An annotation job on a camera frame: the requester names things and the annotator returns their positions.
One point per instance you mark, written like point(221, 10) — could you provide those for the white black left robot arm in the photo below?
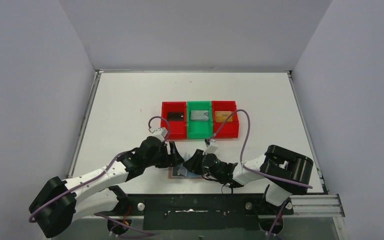
point(61, 202)

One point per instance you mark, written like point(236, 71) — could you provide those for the gold card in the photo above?
point(221, 116)

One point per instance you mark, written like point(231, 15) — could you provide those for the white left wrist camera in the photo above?
point(160, 133)

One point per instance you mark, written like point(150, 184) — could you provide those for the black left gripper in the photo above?
point(170, 154)

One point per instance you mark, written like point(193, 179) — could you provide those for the black card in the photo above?
point(175, 116)

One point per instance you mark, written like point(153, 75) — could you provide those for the silver card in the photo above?
point(199, 115)

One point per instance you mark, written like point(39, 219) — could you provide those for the aluminium table edge rail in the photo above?
point(84, 122)

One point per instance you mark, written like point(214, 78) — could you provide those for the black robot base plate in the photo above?
point(246, 211)

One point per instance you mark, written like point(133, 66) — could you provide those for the green plastic bin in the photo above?
point(199, 129)

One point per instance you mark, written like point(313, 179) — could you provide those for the tan leather card holder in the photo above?
point(180, 172)

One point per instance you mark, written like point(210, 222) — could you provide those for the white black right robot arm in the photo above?
point(289, 172)

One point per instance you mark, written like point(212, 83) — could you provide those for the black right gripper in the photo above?
point(198, 162)

